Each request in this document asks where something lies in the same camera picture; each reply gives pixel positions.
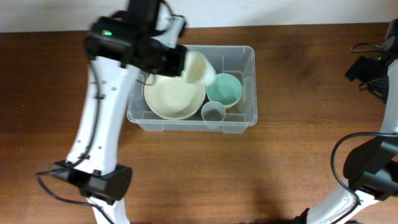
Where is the yellow bowl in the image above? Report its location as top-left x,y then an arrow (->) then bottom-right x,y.
224,99 -> 240,110

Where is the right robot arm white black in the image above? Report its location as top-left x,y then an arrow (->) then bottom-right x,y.
293,20 -> 397,224

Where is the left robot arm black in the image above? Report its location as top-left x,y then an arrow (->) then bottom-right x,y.
50,1 -> 187,223

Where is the clear plastic storage container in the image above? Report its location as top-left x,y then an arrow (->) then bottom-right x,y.
127,45 -> 258,134

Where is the green bowl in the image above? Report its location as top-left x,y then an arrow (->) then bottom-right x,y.
206,73 -> 243,109

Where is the cream plate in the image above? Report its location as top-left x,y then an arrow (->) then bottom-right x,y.
144,74 -> 206,120

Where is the grey cup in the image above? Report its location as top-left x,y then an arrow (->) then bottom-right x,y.
201,101 -> 226,121

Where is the cream cup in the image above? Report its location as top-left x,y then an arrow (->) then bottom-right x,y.
180,50 -> 216,86

